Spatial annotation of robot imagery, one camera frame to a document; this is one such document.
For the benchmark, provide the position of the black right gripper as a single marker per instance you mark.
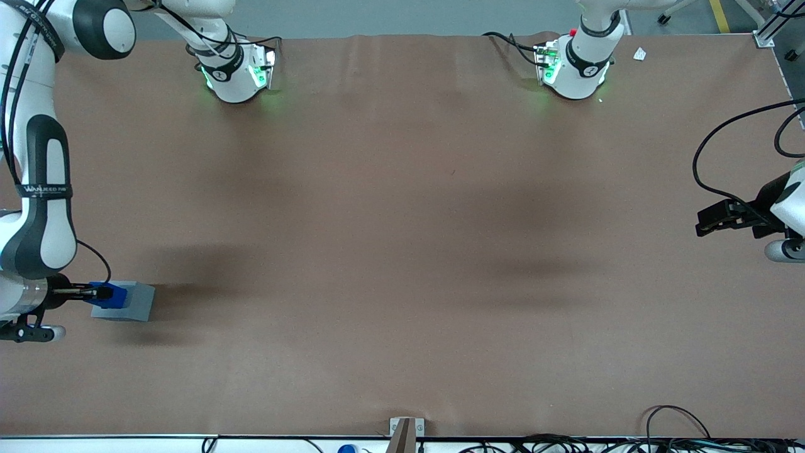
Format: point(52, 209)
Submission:
point(58, 292)

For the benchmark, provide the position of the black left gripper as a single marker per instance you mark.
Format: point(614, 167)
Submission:
point(762, 202)

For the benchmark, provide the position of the blue plastic part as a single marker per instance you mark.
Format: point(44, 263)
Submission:
point(118, 296)

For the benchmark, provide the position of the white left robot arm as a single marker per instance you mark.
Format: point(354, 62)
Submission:
point(582, 63)

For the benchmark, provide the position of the gray square base block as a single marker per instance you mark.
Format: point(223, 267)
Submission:
point(139, 302)

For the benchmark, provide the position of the white paper scrap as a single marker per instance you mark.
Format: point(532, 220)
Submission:
point(639, 54)

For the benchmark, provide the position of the brown table mat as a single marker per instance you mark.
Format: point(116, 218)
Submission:
point(402, 251)

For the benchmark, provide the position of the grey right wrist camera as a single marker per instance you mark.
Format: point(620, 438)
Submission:
point(34, 332)

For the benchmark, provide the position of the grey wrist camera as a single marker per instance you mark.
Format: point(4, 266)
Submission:
point(785, 250)
point(34, 332)

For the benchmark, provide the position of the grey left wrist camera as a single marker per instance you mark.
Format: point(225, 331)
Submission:
point(785, 250)

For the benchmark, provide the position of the aluminium frame post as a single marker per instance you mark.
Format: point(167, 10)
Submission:
point(775, 25)

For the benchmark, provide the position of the grey metal camera bracket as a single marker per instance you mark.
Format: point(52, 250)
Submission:
point(405, 433)

